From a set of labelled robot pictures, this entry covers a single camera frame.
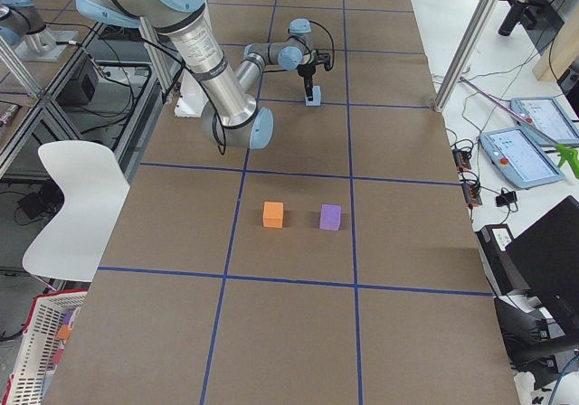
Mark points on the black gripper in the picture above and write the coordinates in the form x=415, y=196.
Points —
x=308, y=73

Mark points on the light blue block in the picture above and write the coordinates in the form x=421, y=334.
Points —
x=317, y=97

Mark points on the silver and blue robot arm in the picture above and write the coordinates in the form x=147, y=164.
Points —
x=231, y=117

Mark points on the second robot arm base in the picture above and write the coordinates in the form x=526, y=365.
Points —
x=23, y=28

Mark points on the purple block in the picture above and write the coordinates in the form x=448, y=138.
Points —
x=330, y=217

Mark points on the orange block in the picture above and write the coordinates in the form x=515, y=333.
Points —
x=273, y=215

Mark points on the orange terminal board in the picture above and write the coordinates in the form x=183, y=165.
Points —
x=469, y=180

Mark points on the near teach pendant tablet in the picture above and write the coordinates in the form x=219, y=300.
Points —
x=519, y=159

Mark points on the teach pendant tablet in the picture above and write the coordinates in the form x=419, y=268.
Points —
x=519, y=159
x=547, y=115

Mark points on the black power adapter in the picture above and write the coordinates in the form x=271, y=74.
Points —
x=81, y=86

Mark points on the far teach pendant tablet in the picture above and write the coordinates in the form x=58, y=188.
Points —
x=547, y=115

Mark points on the white chair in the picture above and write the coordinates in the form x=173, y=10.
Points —
x=71, y=245

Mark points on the black laptop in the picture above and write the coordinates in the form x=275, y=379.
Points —
x=546, y=255

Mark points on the white perforated basket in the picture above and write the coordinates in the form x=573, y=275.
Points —
x=35, y=361

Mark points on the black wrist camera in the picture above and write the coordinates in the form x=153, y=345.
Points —
x=325, y=59

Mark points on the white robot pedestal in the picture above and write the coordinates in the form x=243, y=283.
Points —
x=192, y=100

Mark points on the aluminium frame post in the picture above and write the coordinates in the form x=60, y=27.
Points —
x=466, y=46

